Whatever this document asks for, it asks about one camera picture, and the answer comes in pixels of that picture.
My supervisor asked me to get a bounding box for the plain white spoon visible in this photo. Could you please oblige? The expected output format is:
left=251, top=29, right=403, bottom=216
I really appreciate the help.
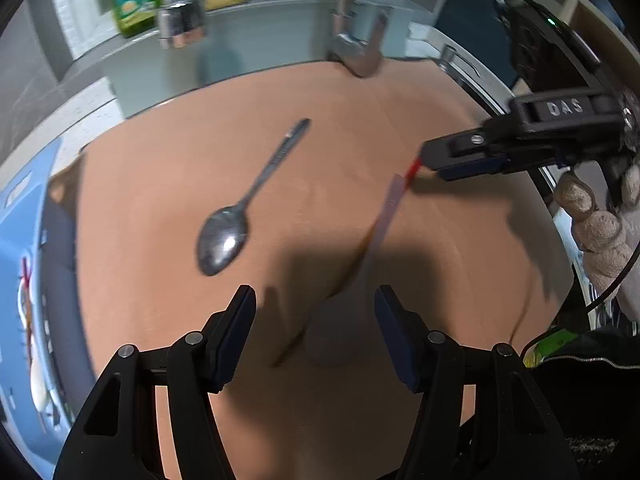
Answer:
left=16, top=280, right=54, bottom=407

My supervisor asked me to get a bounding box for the person's right hand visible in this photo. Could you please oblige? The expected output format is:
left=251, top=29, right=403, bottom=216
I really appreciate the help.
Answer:
left=555, top=159, right=640, bottom=320

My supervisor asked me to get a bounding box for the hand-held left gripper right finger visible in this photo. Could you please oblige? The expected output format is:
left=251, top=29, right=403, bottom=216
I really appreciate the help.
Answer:
left=374, top=285, right=581, bottom=480

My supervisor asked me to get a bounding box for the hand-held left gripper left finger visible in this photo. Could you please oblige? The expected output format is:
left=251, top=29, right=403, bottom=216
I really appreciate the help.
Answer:
left=52, top=285, right=257, bottom=480

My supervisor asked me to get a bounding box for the steel kitchen sink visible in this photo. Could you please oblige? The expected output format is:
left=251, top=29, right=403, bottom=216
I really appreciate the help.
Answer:
left=102, top=0, right=516, bottom=121

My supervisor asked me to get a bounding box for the dark jacket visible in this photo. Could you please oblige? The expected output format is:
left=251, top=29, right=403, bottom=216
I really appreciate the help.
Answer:
left=520, top=330, right=640, bottom=480

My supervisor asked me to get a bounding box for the flexible faucet sprayer extension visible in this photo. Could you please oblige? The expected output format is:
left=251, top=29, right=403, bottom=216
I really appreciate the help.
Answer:
left=157, top=0, right=209, bottom=50

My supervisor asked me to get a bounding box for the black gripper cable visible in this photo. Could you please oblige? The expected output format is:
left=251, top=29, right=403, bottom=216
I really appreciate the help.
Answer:
left=519, top=237, right=640, bottom=356

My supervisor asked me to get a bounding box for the metal spoon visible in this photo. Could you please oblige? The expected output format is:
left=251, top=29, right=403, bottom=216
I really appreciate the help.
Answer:
left=196, top=118, right=312, bottom=277

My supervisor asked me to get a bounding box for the dark blue knife block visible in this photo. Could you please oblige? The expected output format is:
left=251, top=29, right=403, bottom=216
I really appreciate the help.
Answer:
left=432, top=0, right=521, bottom=89

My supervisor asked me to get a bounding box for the wooden shelf unit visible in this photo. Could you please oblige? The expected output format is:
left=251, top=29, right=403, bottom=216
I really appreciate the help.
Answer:
left=569, top=0, right=640, bottom=63

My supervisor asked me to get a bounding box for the blue plastic drain basket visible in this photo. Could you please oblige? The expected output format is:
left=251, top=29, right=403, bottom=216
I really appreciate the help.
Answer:
left=0, top=137, right=101, bottom=466

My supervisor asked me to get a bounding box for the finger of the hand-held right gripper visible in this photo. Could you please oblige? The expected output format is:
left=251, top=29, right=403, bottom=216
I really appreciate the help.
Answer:
left=420, top=119, right=527, bottom=172
left=438, top=156, right=557, bottom=182

